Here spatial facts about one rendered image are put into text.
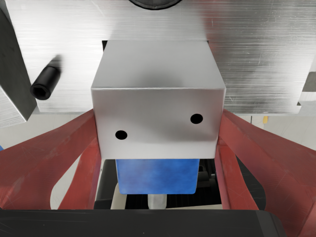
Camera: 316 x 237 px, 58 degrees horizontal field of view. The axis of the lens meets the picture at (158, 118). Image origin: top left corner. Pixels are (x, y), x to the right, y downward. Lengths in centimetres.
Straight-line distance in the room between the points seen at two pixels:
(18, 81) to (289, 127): 132
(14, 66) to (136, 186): 14
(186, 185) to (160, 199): 3
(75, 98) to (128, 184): 6
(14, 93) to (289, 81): 19
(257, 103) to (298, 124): 129
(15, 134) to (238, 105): 141
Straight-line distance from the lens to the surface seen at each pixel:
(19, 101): 24
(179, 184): 16
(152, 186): 16
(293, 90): 18
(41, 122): 142
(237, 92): 17
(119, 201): 52
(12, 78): 24
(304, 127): 149
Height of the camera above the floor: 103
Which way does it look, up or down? 52 degrees down
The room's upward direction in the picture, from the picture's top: 179 degrees counter-clockwise
